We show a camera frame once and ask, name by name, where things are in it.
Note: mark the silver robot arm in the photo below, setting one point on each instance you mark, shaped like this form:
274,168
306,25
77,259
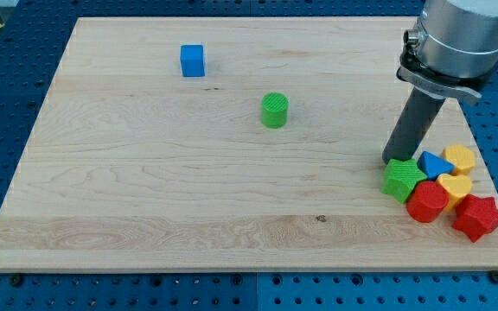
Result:
451,51

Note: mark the green star block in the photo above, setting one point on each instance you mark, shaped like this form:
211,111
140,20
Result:
400,179

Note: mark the red star block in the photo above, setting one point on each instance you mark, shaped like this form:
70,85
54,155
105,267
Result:
476,216

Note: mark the green cylinder block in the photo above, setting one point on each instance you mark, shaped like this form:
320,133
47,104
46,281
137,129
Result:
274,110

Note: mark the light wooden board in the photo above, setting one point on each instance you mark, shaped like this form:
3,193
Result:
132,168

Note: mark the blue cube block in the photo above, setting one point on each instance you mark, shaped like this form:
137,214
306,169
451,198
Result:
192,60

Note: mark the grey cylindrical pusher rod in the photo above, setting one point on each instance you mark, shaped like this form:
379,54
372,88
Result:
418,114

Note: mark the red cylinder block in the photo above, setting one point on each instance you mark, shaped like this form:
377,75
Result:
427,201

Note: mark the blue triangle block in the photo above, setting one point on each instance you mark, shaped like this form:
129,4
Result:
433,165

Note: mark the yellow heart block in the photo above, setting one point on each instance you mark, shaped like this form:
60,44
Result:
457,188

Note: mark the yellow hexagon block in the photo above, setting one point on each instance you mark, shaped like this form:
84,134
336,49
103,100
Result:
462,158

